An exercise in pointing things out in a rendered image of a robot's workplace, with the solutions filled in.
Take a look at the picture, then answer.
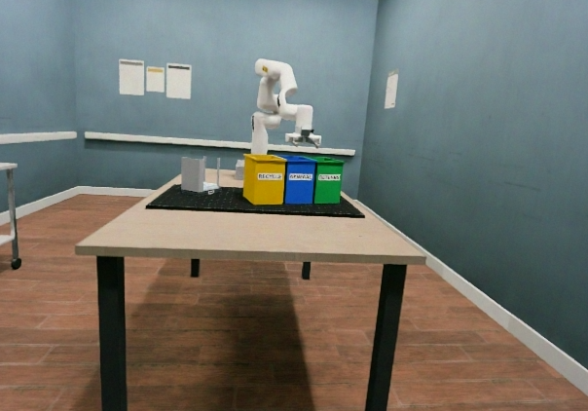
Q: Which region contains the green open bin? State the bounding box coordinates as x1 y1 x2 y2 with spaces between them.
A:
304 157 345 204

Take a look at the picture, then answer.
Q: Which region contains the blue bin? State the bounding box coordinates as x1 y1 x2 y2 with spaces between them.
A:
279 156 317 204

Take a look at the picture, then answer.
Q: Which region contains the yellow open bin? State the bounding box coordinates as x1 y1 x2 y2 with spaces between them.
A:
243 154 287 205

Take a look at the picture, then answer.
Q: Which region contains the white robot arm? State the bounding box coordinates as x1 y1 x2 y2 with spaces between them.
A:
251 59 313 155

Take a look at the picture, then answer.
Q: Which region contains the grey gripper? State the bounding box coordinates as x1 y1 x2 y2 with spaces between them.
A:
285 132 321 149

